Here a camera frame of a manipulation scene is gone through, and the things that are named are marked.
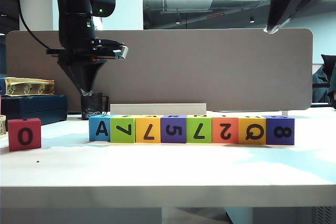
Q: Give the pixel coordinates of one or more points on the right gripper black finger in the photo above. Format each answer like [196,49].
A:
[302,1]
[279,6]

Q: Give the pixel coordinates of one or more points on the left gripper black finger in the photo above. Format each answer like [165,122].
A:
[76,74]
[92,74]

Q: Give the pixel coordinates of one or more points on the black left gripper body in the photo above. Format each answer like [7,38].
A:
[78,51]

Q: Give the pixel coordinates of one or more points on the blue foam block letter A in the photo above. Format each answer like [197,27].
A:
[99,129]

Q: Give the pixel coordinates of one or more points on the green seven block animal print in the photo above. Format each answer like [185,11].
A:
[122,130]

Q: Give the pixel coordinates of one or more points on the yellow foam block letter E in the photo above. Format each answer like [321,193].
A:
[147,130]

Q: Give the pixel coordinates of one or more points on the purple foam block number five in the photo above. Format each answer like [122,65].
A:
[173,130]

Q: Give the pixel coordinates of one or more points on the green foam block number seven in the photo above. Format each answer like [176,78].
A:
[199,130]

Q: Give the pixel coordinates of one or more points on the purple foam block number eight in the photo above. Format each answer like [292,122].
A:
[281,131]

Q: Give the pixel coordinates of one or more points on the yellow foam block letter Q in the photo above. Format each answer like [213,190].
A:
[252,131]

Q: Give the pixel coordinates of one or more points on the orange foam block number two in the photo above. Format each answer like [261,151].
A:
[225,130]

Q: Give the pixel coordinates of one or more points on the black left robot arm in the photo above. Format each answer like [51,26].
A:
[76,11]

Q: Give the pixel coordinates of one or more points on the red foam block letter O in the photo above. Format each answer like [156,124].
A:
[25,135]

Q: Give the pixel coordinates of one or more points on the black mug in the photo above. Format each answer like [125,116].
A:
[92,106]

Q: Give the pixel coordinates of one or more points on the gold patterned box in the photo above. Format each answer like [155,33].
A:
[29,87]

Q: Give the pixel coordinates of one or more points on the dark blue box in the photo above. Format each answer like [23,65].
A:
[34,106]

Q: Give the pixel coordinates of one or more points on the red ceiling sign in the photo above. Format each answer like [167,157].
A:
[215,15]

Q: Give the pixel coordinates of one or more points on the black chair headrest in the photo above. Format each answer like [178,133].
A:
[329,62]

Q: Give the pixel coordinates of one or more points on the blue packet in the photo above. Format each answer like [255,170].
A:
[2,87]

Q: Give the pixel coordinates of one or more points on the seated person in dark clothes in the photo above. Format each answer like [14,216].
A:
[319,82]

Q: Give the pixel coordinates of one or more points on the small beige drum container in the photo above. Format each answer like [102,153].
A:
[2,127]

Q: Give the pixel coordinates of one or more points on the brown fabric desk divider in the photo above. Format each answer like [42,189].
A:
[210,69]

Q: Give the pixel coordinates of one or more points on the black round object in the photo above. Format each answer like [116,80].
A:
[334,104]

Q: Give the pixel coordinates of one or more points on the white table leg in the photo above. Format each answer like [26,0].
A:
[241,216]

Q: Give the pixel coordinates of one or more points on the silver wall plate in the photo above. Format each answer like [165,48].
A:
[98,23]

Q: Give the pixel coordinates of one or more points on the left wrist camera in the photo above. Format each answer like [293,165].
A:
[119,52]

